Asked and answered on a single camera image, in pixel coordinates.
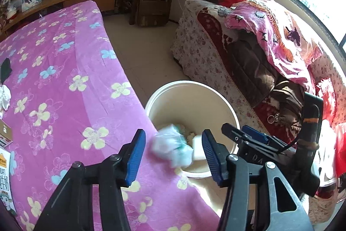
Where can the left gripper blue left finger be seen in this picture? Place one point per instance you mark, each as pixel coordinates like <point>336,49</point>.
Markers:
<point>131,155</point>

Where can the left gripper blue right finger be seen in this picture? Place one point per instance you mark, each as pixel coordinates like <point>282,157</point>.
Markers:
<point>216,155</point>

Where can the white green wrapper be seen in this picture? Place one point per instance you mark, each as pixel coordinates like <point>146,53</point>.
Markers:
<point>170,145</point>

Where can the white plastic trash bucket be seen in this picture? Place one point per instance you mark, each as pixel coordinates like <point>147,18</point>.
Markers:
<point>193,107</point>

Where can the pink floral tablecloth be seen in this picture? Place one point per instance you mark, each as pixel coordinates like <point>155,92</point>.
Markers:
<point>71,101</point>

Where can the brown quilted jacket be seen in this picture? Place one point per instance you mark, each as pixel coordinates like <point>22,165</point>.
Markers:
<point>258,80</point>

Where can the pink cartoon blanket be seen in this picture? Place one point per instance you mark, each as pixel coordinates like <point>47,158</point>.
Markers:
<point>288,42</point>

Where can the floral covered sofa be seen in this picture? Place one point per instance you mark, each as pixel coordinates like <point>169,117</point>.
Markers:
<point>200,46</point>

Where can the brown cardboard box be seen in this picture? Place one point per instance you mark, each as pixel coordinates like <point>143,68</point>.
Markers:
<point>6,136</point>

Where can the white milk carton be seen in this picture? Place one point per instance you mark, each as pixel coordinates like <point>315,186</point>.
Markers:
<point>5,187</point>

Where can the crumpled white tissue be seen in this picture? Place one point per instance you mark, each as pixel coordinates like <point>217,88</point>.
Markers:
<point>5,98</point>

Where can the dark green wallet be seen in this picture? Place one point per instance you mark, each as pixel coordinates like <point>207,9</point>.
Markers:
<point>5,70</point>

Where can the wooden tv cabinet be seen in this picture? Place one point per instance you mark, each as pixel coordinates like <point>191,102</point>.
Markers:
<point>104,5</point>

